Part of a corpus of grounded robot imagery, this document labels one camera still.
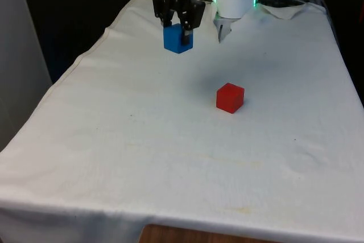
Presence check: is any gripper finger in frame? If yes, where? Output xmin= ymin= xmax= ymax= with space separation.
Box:
xmin=177 ymin=0 xmax=206 ymax=47
xmin=152 ymin=0 xmax=179 ymax=28

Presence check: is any blue cube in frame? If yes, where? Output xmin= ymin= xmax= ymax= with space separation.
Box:
xmin=163 ymin=23 xmax=195 ymax=55

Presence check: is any red cube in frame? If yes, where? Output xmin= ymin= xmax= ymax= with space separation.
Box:
xmin=216 ymin=82 xmax=246 ymax=114

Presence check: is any pale grey locker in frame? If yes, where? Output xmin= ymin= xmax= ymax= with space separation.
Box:
xmin=0 ymin=0 xmax=53 ymax=153

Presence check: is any black cable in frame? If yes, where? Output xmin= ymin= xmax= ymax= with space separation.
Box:
xmin=262 ymin=0 xmax=307 ymax=8

